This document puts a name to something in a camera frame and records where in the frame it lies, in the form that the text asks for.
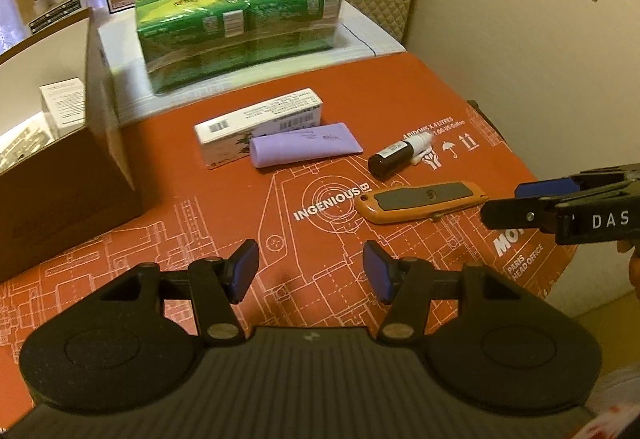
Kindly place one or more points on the brown white-lined storage box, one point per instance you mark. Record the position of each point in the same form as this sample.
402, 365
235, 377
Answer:
65, 179

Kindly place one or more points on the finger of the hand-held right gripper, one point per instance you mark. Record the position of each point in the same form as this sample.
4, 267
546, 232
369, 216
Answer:
520, 215
545, 188

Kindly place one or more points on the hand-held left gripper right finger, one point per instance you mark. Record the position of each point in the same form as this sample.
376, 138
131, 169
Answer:
377, 271

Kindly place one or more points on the orange printed cardboard sheet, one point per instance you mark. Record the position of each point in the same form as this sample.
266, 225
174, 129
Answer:
450, 94

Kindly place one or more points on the orange grey utility knife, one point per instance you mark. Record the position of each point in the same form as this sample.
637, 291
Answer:
415, 201

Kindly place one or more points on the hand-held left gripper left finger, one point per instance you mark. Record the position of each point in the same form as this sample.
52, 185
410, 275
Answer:
245, 271

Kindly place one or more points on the green tissue pack bundle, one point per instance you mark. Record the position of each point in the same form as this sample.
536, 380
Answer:
225, 34

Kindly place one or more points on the white flat carton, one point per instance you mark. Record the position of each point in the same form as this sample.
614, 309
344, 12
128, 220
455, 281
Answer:
370, 39

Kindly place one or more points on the small white box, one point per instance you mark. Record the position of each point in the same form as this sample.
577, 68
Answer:
65, 104

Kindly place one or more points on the purple tube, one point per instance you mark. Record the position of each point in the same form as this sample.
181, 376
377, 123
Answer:
300, 144

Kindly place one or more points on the long white green-print box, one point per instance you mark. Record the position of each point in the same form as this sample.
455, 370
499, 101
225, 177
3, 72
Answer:
260, 119

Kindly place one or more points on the dark bottle with white cap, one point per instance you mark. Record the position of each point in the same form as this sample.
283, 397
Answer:
390, 159

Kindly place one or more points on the person's right hand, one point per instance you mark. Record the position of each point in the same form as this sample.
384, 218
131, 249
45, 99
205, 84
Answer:
631, 269

